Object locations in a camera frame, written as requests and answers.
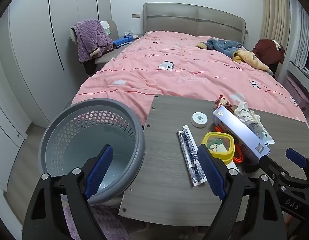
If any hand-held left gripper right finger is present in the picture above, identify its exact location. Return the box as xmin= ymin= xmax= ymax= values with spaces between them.
xmin=197 ymin=144 xmax=287 ymax=240

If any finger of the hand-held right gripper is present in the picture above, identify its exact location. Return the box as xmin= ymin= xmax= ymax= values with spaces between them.
xmin=259 ymin=155 xmax=291 ymax=185
xmin=286 ymin=148 xmax=309 ymax=180

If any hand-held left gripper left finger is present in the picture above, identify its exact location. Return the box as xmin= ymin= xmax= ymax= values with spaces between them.
xmin=22 ymin=144 xmax=114 ymax=240

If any small black item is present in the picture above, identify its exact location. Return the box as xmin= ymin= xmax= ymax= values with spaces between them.
xmin=243 ymin=155 xmax=261 ymax=173

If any blue patterned wrapper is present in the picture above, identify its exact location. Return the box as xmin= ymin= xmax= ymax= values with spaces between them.
xmin=176 ymin=124 xmax=207 ymax=187

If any grey perforated plastic basket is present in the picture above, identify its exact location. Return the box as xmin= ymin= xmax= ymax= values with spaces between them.
xmin=38 ymin=98 xmax=146 ymax=206

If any long pale purple box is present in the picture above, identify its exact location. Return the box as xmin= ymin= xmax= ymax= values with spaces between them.
xmin=213 ymin=105 xmax=270 ymax=162

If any small picture card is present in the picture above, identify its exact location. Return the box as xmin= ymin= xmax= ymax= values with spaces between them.
xmin=206 ymin=141 xmax=227 ymax=154

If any clear plastic wrapper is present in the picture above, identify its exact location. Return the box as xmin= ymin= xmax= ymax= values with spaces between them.
xmin=249 ymin=122 xmax=275 ymax=145

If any grey wood-grain table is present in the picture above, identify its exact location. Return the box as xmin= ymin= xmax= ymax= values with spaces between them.
xmin=119 ymin=94 xmax=309 ymax=227

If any purple rug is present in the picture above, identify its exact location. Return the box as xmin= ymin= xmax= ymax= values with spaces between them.
xmin=62 ymin=200 xmax=145 ymax=240

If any white round container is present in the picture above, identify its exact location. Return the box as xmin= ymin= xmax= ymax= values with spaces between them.
xmin=191 ymin=112 xmax=208 ymax=128

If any crumpled white tissue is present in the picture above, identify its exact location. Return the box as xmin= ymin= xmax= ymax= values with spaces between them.
xmin=233 ymin=102 xmax=261 ymax=125

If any red snack wrapper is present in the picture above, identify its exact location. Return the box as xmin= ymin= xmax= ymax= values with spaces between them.
xmin=214 ymin=94 xmax=236 ymax=113

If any bed with pink duvet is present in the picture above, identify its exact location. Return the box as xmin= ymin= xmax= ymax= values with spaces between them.
xmin=71 ymin=31 xmax=307 ymax=127

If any dark cloth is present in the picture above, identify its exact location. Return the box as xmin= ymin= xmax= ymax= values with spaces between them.
xmin=83 ymin=61 xmax=96 ymax=75

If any dark red garment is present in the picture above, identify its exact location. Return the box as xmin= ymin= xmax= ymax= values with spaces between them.
xmin=253 ymin=39 xmax=286 ymax=65

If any beige chair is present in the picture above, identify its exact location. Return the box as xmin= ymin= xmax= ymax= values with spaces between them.
xmin=70 ymin=19 xmax=131 ymax=75

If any blue fleece garment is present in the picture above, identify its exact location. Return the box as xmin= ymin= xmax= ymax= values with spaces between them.
xmin=206 ymin=37 xmax=243 ymax=57

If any blue flat box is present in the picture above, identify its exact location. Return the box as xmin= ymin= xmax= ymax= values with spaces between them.
xmin=113 ymin=35 xmax=135 ymax=48

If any purple fleece robe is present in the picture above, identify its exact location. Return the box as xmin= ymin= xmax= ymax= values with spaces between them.
xmin=72 ymin=19 xmax=114 ymax=63

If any white wardrobe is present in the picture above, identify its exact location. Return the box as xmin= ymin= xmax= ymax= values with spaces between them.
xmin=0 ymin=0 xmax=112 ymax=188

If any white cloth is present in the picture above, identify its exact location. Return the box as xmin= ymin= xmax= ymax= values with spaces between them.
xmin=100 ymin=20 xmax=112 ymax=36

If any beige curtain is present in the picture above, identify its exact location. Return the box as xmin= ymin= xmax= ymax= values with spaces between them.
xmin=259 ymin=0 xmax=309 ymax=68

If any grey upholstered bed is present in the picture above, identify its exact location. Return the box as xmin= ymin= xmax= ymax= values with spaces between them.
xmin=143 ymin=3 xmax=248 ymax=48

